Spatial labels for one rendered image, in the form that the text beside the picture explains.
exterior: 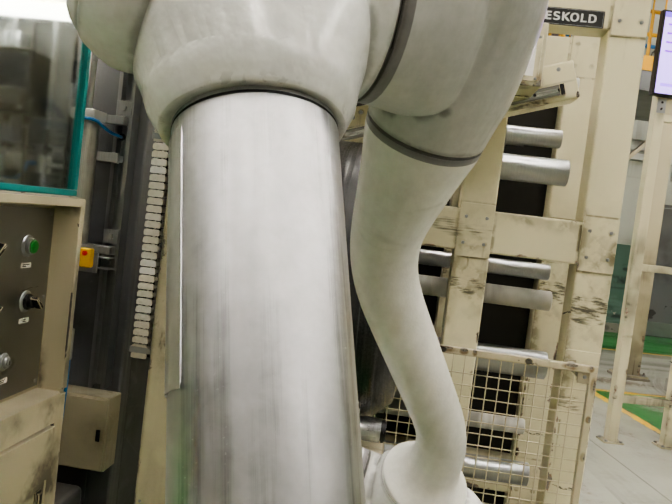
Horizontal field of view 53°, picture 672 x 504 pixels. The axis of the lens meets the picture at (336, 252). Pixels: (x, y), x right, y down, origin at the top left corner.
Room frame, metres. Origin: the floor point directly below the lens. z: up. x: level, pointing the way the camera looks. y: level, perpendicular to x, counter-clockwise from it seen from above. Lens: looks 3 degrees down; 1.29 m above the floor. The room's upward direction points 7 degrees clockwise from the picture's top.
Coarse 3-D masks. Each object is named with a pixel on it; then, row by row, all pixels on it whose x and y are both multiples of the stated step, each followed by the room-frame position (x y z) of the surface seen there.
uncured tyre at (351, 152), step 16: (352, 144) 1.33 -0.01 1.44; (352, 160) 1.26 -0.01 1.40; (352, 176) 1.22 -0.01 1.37; (352, 192) 1.19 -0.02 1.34; (352, 208) 1.17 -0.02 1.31; (352, 288) 1.13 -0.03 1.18; (352, 304) 1.13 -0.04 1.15; (352, 320) 1.14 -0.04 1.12; (368, 336) 1.14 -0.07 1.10; (368, 352) 1.15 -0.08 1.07; (368, 368) 1.16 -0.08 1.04; (384, 368) 1.18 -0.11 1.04; (368, 384) 1.19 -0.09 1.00; (384, 384) 1.21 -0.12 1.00; (368, 400) 1.22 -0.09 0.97; (384, 400) 1.26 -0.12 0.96; (368, 416) 1.31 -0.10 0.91
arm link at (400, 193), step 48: (384, 144) 0.53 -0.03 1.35; (384, 192) 0.55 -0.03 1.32; (432, 192) 0.54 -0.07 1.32; (384, 240) 0.58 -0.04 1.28; (384, 288) 0.61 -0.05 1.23; (384, 336) 0.64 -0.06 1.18; (432, 336) 0.66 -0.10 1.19; (432, 384) 0.66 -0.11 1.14; (432, 432) 0.69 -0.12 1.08; (384, 480) 0.75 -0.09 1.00; (432, 480) 0.72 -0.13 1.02
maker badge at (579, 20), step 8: (552, 8) 1.85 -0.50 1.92; (560, 8) 1.85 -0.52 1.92; (568, 8) 1.85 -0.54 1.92; (552, 16) 1.85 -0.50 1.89; (560, 16) 1.85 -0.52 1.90; (568, 16) 1.85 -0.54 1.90; (576, 16) 1.85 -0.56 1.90; (584, 16) 1.84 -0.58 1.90; (592, 16) 1.84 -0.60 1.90; (600, 16) 1.84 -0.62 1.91; (560, 24) 1.85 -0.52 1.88; (568, 24) 1.85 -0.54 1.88; (576, 24) 1.85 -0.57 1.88; (584, 24) 1.84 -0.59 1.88; (592, 24) 1.84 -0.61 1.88; (600, 24) 1.84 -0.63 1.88
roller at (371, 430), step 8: (360, 416) 1.26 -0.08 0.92; (360, 424) 1.25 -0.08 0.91; (368, 424) 1.25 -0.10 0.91; (376, 424) 1.25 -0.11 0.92; (384, 424) 1.25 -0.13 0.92; (368, 432) 1.24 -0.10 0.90; (376, 432) 1.24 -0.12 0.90; (384, 432) 1.24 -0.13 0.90; (368, 440) 1.25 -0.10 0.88; (376, 440) 1.25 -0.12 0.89; (384, 440) 1.25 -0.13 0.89
